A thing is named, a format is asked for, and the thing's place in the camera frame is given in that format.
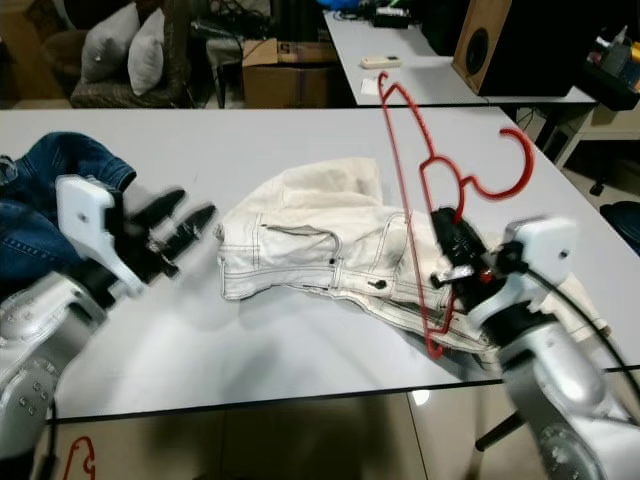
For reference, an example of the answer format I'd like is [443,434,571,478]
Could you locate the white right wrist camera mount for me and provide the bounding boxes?
[465,215,581,331]

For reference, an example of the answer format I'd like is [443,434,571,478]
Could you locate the white rectangular table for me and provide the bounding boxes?
[322,10,603,169]

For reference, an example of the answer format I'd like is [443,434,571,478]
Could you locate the wooden loudspeaker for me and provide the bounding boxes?
[452,0,601,98]

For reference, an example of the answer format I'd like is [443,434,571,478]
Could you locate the blue seat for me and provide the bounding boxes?
[600,200,640,253]

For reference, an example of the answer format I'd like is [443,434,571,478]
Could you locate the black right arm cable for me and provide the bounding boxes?
[520,262,631,401]

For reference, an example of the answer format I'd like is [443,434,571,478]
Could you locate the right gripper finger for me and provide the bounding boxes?
[445,207,496,266]
[432,210,479,279]

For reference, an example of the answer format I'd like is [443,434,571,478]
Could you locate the red plastic hanger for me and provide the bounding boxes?
[64,436,99,480]
[377,72,536,359]

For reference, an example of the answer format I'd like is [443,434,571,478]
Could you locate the dark wicker chair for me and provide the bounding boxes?
[50,0,196,109]

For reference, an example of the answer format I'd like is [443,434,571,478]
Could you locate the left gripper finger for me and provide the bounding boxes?
[138,188,189,231]
[168,206,218,256]

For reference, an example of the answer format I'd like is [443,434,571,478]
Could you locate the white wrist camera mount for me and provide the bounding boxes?
[56,175,131,291]
[465,215,581,331]

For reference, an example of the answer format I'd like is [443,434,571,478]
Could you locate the grey pillow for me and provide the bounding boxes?
[128,8,167,97]
[82,5,141,85]

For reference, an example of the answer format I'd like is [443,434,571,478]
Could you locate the cream white jeans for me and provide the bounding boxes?
[215,157,611,363]

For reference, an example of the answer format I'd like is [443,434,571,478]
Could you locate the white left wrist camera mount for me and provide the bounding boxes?
[56,175,131,291]

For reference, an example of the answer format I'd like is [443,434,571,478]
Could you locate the plastic bottle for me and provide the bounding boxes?
[603,28,631,71]

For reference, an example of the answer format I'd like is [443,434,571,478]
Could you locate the open cardboard box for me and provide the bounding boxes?
[242,38,333,109]

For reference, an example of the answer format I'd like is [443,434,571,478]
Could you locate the black side table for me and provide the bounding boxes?
[573,60,640,113]

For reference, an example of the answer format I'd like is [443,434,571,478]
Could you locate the small black device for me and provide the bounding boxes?
[372,5,411,28]

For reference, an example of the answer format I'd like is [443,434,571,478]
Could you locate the blue denim jeans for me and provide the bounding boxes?
[0,132,138,286]

